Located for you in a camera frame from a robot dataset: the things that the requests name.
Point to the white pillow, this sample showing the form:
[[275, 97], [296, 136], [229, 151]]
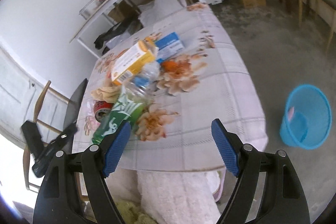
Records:
[[162, 6]]

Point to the green label plastic bottle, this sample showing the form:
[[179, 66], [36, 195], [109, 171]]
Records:
[[123, 111]]

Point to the yellow green fleece cloth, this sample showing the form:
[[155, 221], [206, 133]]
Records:
[[131, 213]]

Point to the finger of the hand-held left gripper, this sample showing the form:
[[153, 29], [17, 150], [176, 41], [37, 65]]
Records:
[[74, 106]]

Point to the blue white carton box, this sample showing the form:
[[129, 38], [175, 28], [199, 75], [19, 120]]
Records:
[[170, 45]]

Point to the orange yellow carton box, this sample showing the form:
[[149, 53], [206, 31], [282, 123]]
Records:
[[134, 58]]

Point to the clear bottle blue label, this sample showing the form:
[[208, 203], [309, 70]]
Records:
[[143, 79]]

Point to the blue plastic wastebasket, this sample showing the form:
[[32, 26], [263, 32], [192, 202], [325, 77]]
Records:
[[307, 121]]

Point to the clear glass container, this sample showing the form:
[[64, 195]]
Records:
[[89, 8]]

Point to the floral tablecloth table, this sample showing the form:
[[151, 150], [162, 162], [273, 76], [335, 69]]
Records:
[[210, 82]]

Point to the black cloth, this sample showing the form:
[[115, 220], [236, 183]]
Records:
[[118, 31]]

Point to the small brown cardboard box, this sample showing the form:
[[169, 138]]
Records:
[[122, 12]]

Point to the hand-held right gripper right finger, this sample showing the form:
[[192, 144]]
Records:
[[225, 148]]

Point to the crumpled brown paper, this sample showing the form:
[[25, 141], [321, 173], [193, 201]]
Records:
[[105, 94]]

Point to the orange peel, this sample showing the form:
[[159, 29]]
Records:
[[170, 65]]

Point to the light wooden chair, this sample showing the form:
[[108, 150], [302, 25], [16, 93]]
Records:
[[41, 99]]

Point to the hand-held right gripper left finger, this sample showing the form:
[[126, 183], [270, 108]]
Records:
[[118, 148]]

